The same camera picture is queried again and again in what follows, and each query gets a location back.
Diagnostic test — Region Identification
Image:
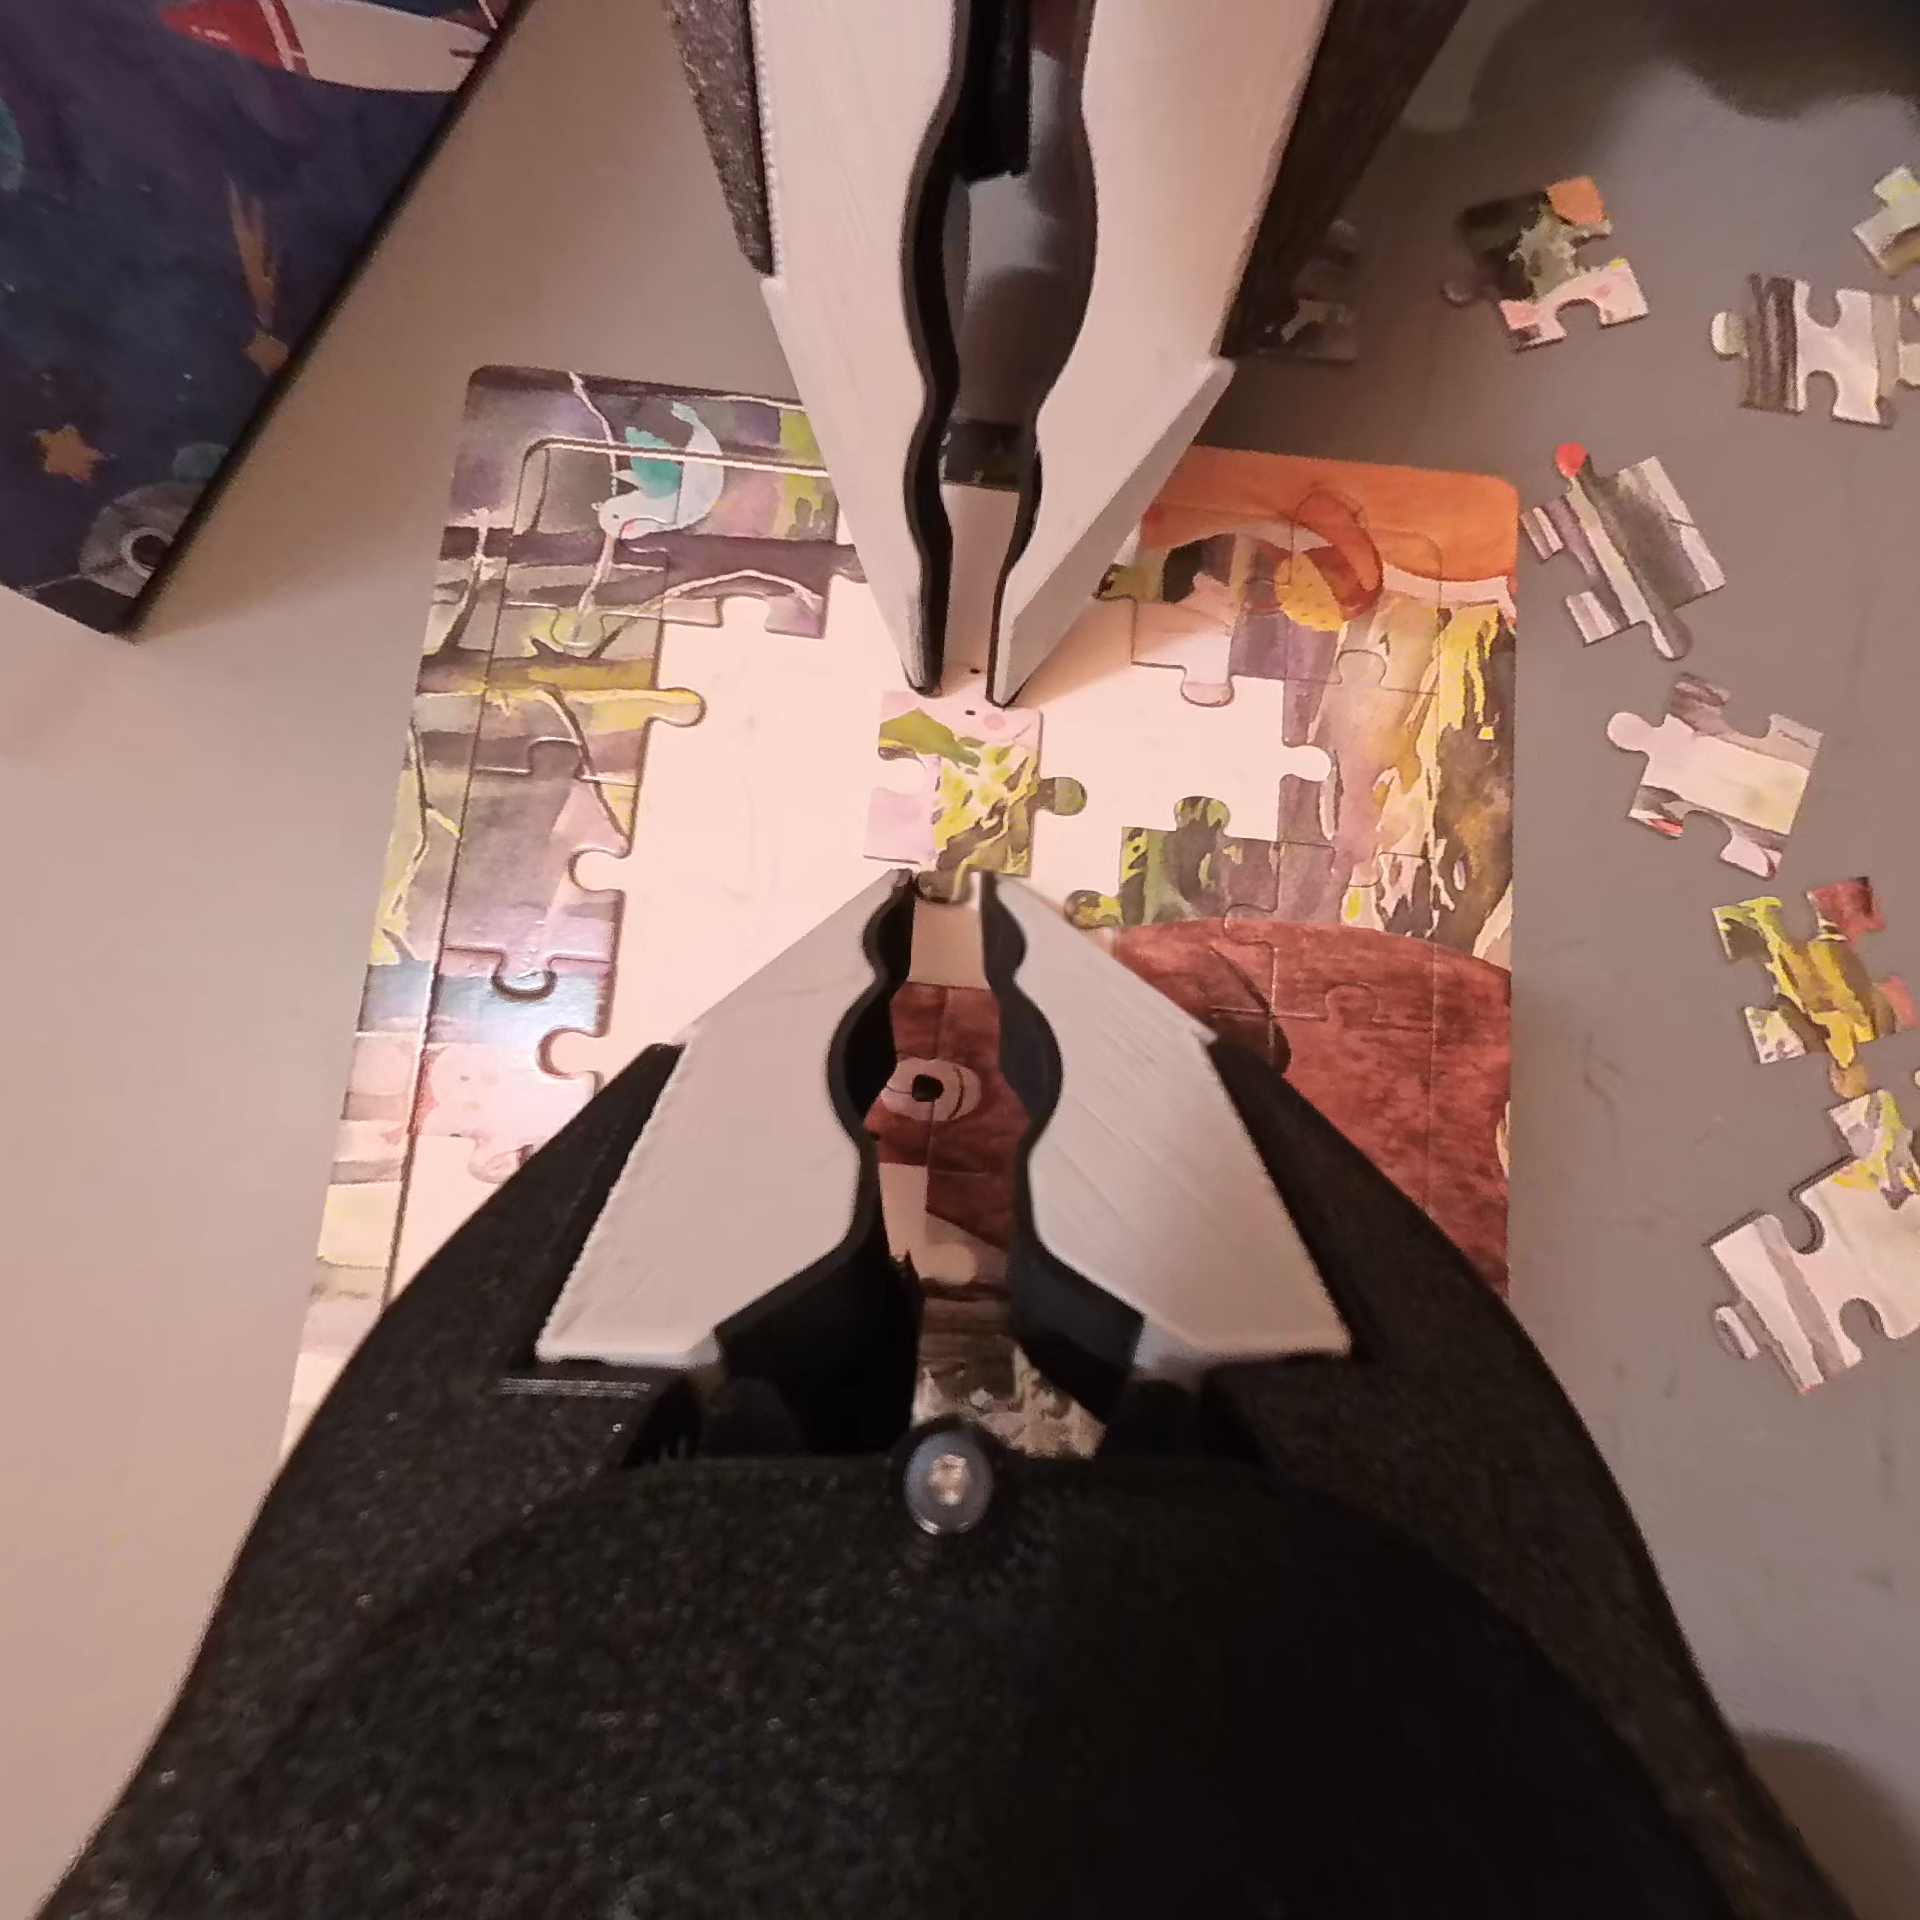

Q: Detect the pale green puzzle piece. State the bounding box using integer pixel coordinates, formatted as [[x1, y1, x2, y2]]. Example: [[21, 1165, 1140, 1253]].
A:
[[1853, 164, 1920, 278]]

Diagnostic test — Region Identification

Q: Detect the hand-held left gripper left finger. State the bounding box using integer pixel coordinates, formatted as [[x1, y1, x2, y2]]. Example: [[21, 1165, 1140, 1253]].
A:
[[535, 870, 921, 1371]]

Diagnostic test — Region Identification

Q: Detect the small yellow grey puzzle piece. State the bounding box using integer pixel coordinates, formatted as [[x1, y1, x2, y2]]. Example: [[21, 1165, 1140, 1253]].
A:
[[1829, 1088, 1920, 1201]]

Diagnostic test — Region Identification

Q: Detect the dark blue illustrated puzzle box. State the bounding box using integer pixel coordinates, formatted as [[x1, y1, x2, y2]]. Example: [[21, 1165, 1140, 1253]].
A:
[[0, 0, 526, 645]]

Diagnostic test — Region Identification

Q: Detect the large white grey puzzle piece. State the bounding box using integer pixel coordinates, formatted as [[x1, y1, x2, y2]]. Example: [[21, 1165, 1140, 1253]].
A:
[[1710, 1156, 1920, 1398]]

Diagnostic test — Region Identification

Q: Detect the grey striped puzzle piece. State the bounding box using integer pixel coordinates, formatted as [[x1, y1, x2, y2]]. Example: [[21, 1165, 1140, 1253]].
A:
[[1715, 274, 1920, 428]]

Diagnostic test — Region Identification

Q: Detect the forest animal jigsaw puzzle board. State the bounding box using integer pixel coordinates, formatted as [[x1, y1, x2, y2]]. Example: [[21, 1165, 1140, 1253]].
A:
[[281, 364, 1523, 1463]]

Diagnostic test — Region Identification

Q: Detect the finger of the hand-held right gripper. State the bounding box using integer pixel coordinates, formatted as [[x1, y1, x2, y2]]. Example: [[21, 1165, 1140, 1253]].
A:
[[990, 0, 1335, 708], [747, 0, 982, 693]]

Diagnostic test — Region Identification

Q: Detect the orange green puzzle piece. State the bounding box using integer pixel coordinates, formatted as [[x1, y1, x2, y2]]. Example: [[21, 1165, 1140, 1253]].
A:
[[1445, 178, 1650, 352]]

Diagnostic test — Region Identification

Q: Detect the yellow red puzzle piece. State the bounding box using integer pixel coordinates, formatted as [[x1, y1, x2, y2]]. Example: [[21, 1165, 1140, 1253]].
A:
[[1715, 880, 1920, 1103]]

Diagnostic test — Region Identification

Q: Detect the grey desk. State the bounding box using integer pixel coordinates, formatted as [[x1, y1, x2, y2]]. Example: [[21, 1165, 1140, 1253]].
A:
[[0, 0, 1920, 1802]]

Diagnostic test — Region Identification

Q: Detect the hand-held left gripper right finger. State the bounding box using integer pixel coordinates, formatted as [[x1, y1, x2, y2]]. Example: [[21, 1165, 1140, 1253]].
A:
[[981, 873, 1356, 1376]]

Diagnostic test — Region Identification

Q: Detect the green yellow puzzle piece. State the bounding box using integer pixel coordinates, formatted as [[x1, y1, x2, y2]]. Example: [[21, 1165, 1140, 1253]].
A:
[[864, 693, 1083, 880]]

